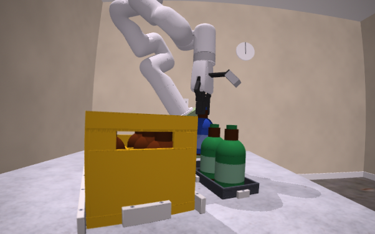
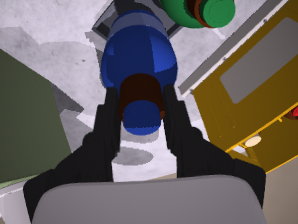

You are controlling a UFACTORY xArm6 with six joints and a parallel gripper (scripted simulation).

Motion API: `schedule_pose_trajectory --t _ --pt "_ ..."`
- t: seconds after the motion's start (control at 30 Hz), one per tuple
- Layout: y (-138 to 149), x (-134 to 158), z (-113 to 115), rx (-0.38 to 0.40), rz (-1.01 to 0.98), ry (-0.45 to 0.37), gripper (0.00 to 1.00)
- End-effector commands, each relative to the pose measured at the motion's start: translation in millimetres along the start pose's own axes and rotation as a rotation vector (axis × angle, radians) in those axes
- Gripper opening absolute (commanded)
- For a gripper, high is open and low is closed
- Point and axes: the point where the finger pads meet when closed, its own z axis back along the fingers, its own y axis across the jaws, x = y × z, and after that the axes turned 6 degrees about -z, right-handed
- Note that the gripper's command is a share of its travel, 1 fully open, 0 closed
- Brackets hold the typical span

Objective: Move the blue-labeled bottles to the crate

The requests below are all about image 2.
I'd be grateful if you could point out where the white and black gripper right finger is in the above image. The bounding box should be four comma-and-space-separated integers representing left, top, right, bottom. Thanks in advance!
163, 84, 266, 209

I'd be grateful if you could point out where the blue bottle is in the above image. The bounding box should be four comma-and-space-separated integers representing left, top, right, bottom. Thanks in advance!
100, 9, 178, 135

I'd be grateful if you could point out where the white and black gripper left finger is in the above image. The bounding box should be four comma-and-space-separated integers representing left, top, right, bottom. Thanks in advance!
23, 87, 121, 223

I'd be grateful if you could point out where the green bottle with pale green label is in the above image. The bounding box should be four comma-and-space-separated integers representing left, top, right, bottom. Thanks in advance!
159, 0, 236, 29

